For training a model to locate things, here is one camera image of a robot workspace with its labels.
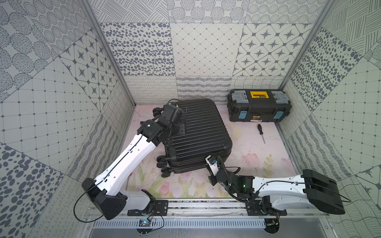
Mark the pink floral table mat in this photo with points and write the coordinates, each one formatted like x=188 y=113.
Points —
x=256 y=155

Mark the black ribbed hard-shell suitcase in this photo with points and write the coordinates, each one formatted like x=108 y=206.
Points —
x=205 y=134

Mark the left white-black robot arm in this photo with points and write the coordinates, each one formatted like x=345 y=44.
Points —
x=106 y=190

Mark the aluminium mounting rail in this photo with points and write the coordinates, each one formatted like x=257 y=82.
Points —
x=208 y=208

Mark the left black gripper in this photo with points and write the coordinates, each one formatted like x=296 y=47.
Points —
x=166 y=110

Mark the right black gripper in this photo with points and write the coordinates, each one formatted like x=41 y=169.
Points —
x=211 y=179

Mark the black-handled screwdriver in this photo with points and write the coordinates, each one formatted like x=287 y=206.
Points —
x=260 y=129

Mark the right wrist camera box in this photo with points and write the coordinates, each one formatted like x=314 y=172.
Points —
x=212 y=165

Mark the left green circuit board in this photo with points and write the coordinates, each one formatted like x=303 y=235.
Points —
x=144 y=226

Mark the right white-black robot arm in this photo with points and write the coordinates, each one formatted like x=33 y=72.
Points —
x=275 y=195

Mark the black toolbox with yellow label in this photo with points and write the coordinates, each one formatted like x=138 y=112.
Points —
x=249 y=105

